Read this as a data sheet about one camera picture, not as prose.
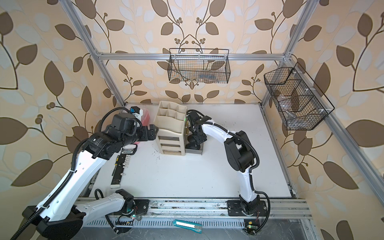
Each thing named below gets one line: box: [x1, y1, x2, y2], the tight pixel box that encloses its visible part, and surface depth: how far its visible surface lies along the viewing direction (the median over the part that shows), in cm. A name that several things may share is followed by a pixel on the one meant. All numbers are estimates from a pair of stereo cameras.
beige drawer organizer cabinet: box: [153, 101, 187, 156], surface depth 82 cm
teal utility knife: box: [173, 219, 203, 234], surface depth 71 cm
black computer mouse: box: [185, 142, 201, 150], surface depth 95 cm
